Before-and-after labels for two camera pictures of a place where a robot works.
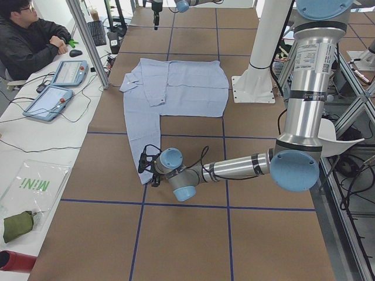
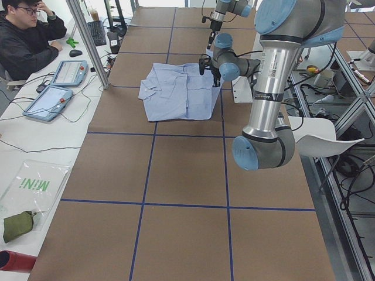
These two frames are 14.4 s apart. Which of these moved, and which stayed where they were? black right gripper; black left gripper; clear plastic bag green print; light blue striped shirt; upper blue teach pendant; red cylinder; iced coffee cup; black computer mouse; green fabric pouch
Moved: black right gripper; black left gripper; light blue striped shirt
Stayed: black computer mouse; clear plastic bag green print; green fabric pouch; upper blue teach pendant; red cylinder; iced coffee cup
